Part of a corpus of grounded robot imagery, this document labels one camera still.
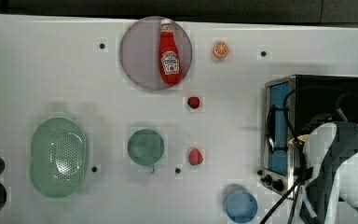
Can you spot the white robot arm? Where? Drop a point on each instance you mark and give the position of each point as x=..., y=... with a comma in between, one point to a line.
x=331, y=152

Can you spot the black toaster oven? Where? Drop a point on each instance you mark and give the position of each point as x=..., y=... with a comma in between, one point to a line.
x=297, y=105

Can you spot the dark red plush strawberry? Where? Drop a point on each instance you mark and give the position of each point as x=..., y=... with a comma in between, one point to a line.
x=193, y=102

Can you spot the red plush ketchup bottle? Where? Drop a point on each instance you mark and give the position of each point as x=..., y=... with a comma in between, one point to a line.
x=169, y=61

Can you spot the pink plush strawberry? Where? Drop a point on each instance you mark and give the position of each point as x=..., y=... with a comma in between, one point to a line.
x=195, y=157

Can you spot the grey round plate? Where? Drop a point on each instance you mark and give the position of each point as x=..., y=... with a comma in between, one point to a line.
x=139, y=49

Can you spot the plush orange slice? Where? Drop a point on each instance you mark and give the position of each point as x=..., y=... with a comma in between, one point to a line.
x=220, y=49

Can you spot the blue bowl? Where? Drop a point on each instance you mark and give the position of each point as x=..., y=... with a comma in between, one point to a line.
x=241, y=206

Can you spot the green perforated colander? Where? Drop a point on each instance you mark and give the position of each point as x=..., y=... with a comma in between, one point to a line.
x=58, y=162

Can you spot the green cup with handle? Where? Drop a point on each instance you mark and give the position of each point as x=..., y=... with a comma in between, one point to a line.
x=146, y=148

